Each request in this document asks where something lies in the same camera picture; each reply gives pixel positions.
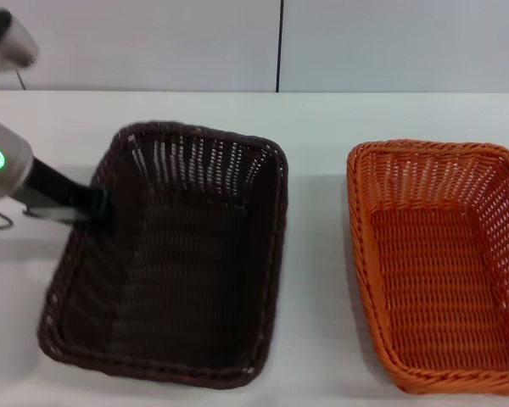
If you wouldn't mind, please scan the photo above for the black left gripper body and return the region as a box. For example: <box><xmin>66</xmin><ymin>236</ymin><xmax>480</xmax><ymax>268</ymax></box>
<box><xmin>24</xmin><ymin>156</ymin><xmax>97</xmax><ymax>213</ymax></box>

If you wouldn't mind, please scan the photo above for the dark brown wicker basket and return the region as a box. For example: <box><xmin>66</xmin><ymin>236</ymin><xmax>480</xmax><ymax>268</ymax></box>
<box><xmin>37</xmin><ymin>120</ymin><xmax>290</xmax><ymax>389</ymax></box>

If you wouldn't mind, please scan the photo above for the orange wicker basket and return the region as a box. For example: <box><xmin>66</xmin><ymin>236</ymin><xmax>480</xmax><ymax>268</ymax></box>
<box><xmin>346</xmin><ymin>139</ymin><xmax>509</xmax><ymax>394</ymax></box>

